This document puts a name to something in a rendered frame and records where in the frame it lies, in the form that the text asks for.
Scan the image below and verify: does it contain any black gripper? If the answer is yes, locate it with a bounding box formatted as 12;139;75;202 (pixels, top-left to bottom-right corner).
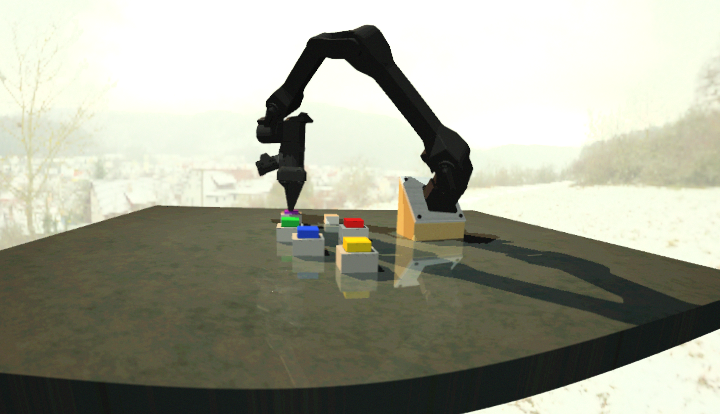
277;142;307;211

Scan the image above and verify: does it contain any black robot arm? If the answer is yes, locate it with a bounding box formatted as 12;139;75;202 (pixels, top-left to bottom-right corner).
256;24;473;213

